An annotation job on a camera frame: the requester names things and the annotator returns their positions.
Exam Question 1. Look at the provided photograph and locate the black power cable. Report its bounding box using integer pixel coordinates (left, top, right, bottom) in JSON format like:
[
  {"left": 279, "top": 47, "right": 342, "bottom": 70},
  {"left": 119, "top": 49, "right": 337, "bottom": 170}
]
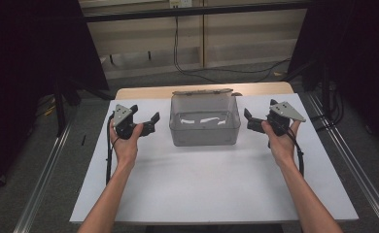
[{"left": 173, "top": 8, "right": 292, "bottom": 83}]

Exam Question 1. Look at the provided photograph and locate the black metal stand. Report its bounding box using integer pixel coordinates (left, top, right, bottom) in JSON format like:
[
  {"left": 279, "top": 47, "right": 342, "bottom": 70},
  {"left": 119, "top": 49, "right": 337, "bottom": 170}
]
[{"left": 52, "top": 77, "right": 69, "bottom": 138}]

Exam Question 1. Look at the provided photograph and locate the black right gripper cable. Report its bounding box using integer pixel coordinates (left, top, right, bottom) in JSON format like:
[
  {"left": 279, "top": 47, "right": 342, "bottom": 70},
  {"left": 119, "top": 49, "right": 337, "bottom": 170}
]
[{"left": 284, "top": 128, "right": 305, "bottom": 178}]

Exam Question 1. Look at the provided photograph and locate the person's right hand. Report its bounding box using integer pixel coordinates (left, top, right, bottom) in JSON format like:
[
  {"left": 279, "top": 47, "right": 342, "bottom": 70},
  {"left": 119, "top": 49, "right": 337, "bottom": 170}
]
[{"left": 260, "top": 119, "right": 301, "bottom": 167}]

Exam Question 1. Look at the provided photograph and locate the beige wooden cabinet counter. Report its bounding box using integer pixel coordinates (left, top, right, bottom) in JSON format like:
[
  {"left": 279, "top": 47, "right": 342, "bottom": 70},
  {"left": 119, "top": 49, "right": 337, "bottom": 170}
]
[{"left": 80, "top": 0, "right": 308, "bottom": 81}]

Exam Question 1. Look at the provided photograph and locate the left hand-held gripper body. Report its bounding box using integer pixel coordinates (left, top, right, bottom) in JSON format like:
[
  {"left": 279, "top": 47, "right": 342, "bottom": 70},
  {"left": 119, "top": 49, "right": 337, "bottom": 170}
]
[{"left": 112, "top": 104, "right": 139, "bottom": 141}]

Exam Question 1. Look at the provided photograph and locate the transparent grey lidded storage box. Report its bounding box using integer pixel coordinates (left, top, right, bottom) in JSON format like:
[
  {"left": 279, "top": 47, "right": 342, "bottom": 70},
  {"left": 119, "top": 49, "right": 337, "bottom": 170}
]
[{"left": 168, "top": 87, "right": 244, "bottom": 148}]

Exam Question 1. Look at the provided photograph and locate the beige wooden table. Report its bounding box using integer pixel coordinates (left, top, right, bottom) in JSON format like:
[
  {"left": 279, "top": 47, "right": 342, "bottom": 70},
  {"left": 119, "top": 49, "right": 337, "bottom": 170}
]
[{"left": 115, "top": 82, "right": 294, "bottom": 101}]

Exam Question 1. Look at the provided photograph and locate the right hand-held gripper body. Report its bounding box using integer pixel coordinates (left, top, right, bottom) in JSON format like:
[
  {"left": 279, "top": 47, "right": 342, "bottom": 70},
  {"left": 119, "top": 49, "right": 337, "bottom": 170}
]
[{"left": 264, "top": 101, "right": 307, "bottom": 137}]

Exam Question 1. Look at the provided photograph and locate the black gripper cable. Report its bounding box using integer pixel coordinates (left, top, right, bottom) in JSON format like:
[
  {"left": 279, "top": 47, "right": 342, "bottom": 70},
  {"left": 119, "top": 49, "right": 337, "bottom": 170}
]
[
  {"left": 284, "top": 128, "right": 305, "bottom": 178},
  {"left": 105, "top": 112, "right": 117, "bottom": 186}
]

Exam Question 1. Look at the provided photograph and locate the black curtain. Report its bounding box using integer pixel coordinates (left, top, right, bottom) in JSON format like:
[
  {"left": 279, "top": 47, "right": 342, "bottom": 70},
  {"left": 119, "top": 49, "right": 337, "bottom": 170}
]
[
  {"left": 287, "top": 0, "right": 379, "bottom": 158},
  {"left": 0, "top": 0, "right": 110, "bottom": 195}
]

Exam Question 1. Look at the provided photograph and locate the white wall socket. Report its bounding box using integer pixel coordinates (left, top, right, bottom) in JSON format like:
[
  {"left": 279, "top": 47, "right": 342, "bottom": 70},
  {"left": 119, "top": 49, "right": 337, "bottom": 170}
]
[{"left": 169, "top": 0, "right": 193, "bottom": 10}]

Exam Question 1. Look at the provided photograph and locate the aluminium floor rail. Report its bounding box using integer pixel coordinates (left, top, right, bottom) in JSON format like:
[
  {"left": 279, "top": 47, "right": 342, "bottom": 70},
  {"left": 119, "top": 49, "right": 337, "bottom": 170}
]
[
  {"left": 306, "top": 92, "right": 379, "bottom": 233},
  {"left": 13, "top": 118, "right": 76, "bottom": 233}
]

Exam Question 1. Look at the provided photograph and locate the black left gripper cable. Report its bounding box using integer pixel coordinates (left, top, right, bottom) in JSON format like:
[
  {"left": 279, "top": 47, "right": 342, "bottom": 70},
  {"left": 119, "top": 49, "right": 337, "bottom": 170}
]
[{"left": 105, "top": 112, "right": 117, "bottom": 186}]

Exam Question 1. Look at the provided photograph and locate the person's left hand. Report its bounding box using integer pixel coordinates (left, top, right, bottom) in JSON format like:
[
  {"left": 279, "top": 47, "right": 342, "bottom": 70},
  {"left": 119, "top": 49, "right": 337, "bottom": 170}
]
[{"left": 109, "top": 122, "right": 145, "bottom": 167}]

